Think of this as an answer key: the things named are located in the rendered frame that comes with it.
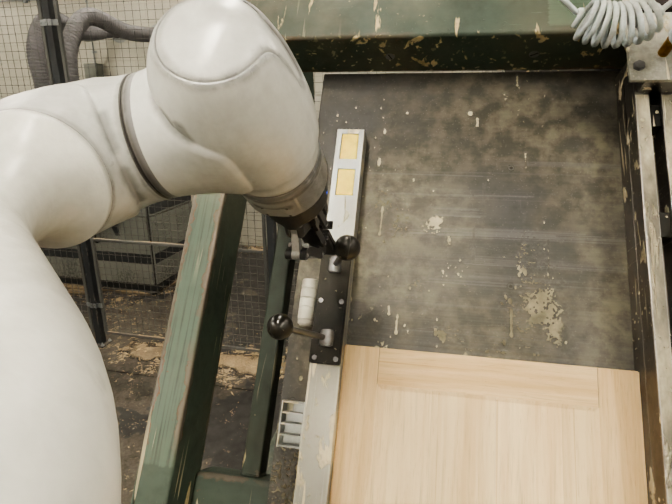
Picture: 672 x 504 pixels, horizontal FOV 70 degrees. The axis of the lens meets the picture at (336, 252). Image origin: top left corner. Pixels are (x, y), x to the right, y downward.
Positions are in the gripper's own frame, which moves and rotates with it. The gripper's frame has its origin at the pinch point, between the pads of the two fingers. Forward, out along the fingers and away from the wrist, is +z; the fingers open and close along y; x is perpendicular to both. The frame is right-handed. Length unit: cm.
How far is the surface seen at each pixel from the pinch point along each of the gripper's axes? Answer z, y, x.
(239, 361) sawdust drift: 264, 5, -107
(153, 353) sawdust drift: 264, 6, -172
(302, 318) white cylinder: 13.7, 9.0, -4.9
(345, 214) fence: 12.4, -9.3, 0.7
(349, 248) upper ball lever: -0.1, 0.7, 4.0
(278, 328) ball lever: 0.6, 12.6, -4.9
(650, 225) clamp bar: 9.2, -8.3, 47.0
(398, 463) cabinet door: 14.8, 29.3, 12.3
